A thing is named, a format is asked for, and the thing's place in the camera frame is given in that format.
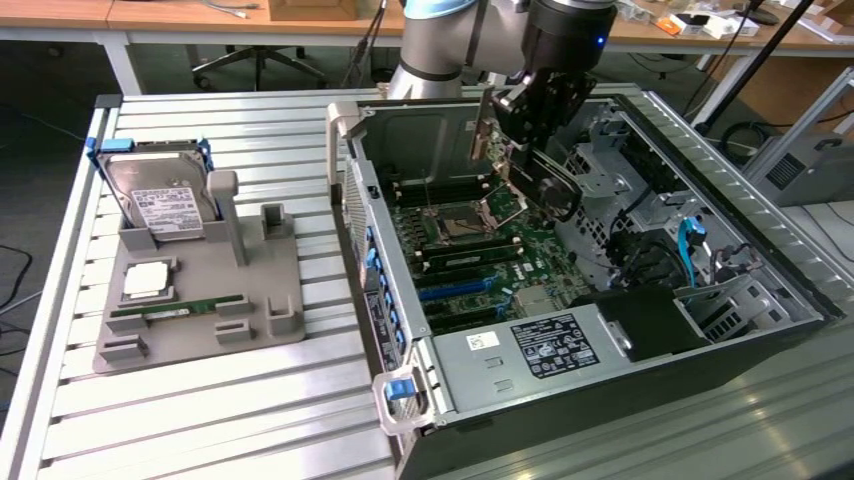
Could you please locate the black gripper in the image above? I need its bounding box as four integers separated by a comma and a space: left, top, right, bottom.
491, 0, 620, 154

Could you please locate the graphics card with metal bracket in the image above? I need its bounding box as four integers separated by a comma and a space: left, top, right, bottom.
469, 85, 584, 224

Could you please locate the black and white device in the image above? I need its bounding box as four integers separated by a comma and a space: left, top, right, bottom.
669, 12, 713, 36

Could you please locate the white box device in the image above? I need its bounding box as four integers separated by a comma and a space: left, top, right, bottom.
706, 17, 761, 40

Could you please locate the black monitor base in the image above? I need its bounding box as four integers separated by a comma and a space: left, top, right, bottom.
733, 0, 781, 26

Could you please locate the black tripod pole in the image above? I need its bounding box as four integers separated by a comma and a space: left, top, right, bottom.
693, 0, 821, 134

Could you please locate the silver disk bay cage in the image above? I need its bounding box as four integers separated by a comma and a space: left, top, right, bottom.
566, 142, 676, 236

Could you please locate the wooden desk with white legs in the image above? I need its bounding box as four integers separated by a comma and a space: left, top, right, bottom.
0, 0, 409, 96
600, 0, 854, 126

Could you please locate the metal socket cover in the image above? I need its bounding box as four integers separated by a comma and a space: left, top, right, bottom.
479, 178, 537, 231

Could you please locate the CPU socket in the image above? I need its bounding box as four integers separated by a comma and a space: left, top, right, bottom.
430, 202, 499, 246

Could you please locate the green motherboard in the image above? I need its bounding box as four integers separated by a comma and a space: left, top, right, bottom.
390, 174, 596, 336

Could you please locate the black office chair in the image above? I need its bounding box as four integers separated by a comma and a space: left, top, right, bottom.
191, 44, 329, 91

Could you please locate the black RAM stick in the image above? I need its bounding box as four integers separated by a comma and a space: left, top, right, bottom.
418, 244, 526, 275

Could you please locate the grey machine housing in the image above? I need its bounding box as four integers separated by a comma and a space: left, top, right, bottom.
744, 67, 854, 209

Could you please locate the silver chipset heatsink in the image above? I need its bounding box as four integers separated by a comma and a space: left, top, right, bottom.
513, 287, 560, 319

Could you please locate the blue expansion slot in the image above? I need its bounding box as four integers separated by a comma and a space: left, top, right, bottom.
417, 278, 494, 302

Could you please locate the grey power supply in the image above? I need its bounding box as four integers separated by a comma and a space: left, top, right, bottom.
426, 302, 636, 416

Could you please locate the hard disk in blue caddy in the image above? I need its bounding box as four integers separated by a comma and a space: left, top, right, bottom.
84, 135, 222, 244

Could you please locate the grey parts rack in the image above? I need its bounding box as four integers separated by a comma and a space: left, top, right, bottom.
93, 169, 309, 375

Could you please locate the open black PC case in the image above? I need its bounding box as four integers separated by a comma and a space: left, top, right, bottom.
325, 93, 844, 480

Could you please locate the silver CPU chip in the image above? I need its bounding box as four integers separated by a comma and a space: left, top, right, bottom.
123, 262, 173, 297

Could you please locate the green RAM stick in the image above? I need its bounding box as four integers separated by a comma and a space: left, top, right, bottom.
110, 293, 246, 321

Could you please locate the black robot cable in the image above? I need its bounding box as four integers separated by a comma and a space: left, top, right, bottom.
343, 0, 390, 91

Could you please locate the coiled black cable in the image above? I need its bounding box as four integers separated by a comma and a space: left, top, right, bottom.
722, 121, 781, 166

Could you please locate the blue wire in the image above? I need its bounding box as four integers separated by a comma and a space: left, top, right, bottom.
676, 214, 709, 290

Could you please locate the white cable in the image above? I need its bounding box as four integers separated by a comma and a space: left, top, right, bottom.
202, 0, 262, 20

